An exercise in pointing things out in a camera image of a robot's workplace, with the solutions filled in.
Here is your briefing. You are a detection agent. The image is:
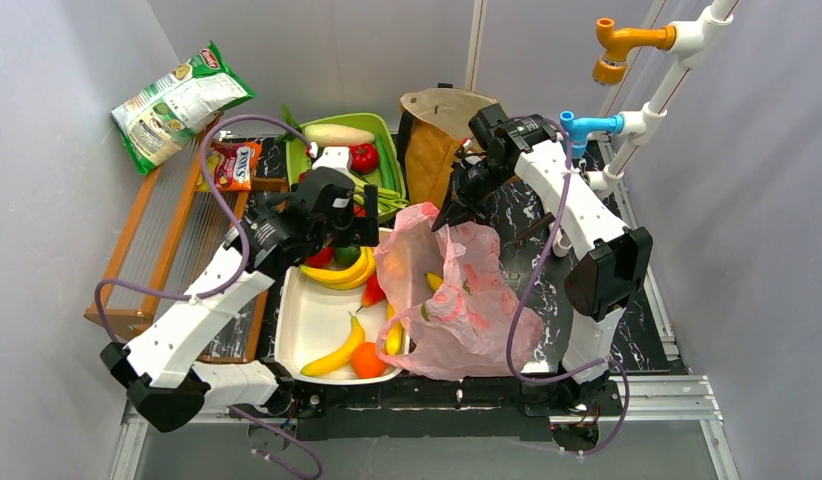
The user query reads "red tomato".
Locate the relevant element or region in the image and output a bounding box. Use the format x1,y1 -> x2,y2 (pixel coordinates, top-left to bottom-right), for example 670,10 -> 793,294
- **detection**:
350,143 -> 380,175

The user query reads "single yellow banana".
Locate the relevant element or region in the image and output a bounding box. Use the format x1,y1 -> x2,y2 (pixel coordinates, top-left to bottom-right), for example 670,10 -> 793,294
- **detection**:
425,272 -> 443,292
300,315 -> 366,377

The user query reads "pink plastic grocery bag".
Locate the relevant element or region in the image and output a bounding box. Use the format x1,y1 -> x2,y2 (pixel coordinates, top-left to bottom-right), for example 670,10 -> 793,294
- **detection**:
375,203 -> 544,381

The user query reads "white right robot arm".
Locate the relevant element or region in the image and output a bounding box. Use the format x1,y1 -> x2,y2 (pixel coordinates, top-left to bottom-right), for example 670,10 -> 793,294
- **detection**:
433,103 -> 653,389

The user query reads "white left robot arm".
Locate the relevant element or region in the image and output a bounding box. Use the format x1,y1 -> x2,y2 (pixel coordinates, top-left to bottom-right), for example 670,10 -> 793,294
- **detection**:
100,167 -> 379,433

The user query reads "brown paper bag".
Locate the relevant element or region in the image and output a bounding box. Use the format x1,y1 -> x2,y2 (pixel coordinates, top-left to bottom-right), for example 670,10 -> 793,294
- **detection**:
395,83 -> 498,207

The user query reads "orange candy bag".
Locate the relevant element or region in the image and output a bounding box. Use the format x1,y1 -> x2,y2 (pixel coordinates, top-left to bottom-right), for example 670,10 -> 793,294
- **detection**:
207,140 -> 262,192

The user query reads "yellow banana by bag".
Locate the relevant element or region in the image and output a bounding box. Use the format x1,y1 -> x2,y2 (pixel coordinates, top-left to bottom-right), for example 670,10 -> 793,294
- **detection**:
382,303 -> 404,355

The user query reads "green chips bag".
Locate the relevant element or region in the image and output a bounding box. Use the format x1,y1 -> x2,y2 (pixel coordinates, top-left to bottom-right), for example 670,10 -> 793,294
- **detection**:
111,42 -> 255,175

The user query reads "green lime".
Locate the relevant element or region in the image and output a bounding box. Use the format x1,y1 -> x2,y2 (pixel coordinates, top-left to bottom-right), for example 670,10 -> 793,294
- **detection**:
333,246 -> 361,268

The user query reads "green vegetable tray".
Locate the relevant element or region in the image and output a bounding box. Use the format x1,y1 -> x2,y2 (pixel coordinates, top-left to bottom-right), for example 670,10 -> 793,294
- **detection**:
302,112 -> 408,223

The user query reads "yellow banana bunch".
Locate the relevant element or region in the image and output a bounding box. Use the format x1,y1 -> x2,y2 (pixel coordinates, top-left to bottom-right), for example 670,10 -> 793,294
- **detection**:
299,247 -> 376,290

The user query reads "red apple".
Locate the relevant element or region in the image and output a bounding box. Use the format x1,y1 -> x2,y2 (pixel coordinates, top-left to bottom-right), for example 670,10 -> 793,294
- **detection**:
305,246 -> 334,269

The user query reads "green white leek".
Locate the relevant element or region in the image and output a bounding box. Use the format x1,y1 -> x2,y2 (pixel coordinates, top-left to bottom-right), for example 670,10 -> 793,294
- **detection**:
352,175 -> 409,217

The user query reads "white radish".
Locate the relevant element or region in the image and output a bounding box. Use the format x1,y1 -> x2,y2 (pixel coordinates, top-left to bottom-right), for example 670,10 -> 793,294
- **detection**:
303,123 -> 375,148

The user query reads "green cucumber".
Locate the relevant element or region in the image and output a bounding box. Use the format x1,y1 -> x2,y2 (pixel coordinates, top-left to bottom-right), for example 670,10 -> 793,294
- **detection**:
374,136 -> 395,190

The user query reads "white fruit tray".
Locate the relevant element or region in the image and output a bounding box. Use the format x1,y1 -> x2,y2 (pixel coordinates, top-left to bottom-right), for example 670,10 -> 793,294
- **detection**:
274,267 -> 402,386

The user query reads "blue faucet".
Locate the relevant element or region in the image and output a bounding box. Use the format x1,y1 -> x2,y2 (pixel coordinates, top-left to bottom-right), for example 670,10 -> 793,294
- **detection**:
559,110 -> 625,160

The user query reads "orange fruit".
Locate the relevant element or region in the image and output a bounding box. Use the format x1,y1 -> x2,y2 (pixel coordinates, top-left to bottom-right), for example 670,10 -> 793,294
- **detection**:
350,342 -> 388,379

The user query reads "wooden rack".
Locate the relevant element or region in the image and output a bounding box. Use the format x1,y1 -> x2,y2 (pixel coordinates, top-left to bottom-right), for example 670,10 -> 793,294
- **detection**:
100,114 -> 289,364

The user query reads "orange faucet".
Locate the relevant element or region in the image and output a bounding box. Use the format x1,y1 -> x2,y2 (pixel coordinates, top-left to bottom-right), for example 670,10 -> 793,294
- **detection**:
592,17 -> 677,86

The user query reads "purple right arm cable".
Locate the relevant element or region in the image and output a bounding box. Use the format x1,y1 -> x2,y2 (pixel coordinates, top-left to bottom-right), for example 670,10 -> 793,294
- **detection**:
505,116 -> 632,458

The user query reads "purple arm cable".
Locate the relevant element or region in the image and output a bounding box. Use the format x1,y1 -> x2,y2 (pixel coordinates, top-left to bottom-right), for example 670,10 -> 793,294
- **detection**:
505,116 -> 632,458
94,113 -> 324,480

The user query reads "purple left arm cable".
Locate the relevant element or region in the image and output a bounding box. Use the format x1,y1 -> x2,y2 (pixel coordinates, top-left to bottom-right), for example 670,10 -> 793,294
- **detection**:
94,113 -> 324,480

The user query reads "aluminium base frame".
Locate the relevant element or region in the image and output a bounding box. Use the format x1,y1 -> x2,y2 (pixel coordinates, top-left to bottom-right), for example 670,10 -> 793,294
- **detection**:
142,182 -> 722,449

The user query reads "white pipe frame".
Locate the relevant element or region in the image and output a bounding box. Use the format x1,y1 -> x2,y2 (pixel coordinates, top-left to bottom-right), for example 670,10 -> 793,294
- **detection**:
546,0 -> 740,258

